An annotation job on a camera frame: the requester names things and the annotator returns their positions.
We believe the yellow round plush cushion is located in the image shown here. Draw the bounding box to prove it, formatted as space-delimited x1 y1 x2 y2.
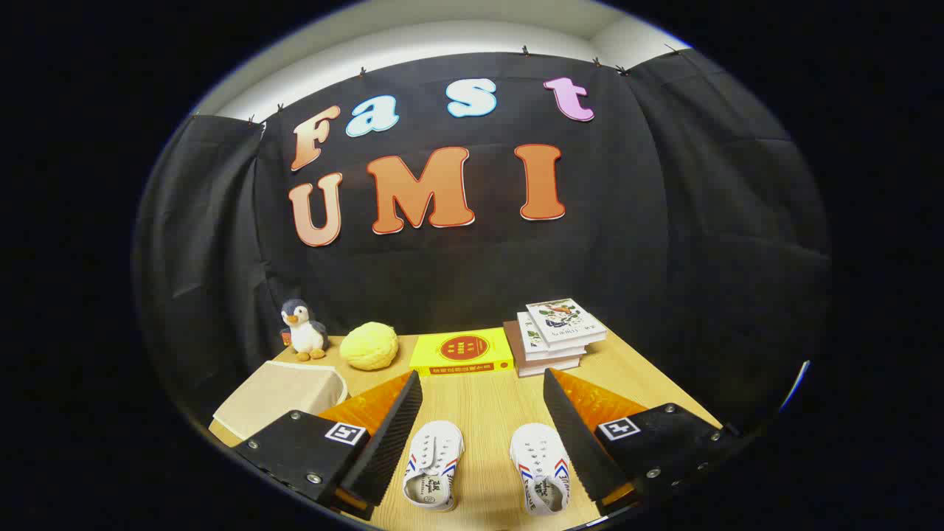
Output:
339 322 400 371

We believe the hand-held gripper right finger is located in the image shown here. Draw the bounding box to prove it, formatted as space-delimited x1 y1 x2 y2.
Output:
544 368 738 517

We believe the white floral cover book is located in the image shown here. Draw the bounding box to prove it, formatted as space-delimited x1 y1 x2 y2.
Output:
525 298 608 350

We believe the penguin plush toy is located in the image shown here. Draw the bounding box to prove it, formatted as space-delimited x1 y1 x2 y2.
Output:
280 299 330 362

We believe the beige fabric storage box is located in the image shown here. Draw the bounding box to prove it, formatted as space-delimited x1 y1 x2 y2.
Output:
212 361 349 442

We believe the yellow book with red circle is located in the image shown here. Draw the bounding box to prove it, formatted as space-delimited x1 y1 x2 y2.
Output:
409 327 515 378

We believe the white canvas shoe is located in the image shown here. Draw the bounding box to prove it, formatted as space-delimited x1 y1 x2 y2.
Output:
403 420 465 512
509 423 572 516

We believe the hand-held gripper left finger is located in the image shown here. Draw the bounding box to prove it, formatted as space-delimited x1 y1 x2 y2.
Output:
232 370 424 521

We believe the brown cover book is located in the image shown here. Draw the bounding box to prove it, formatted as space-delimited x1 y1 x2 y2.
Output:
503 320 583 378

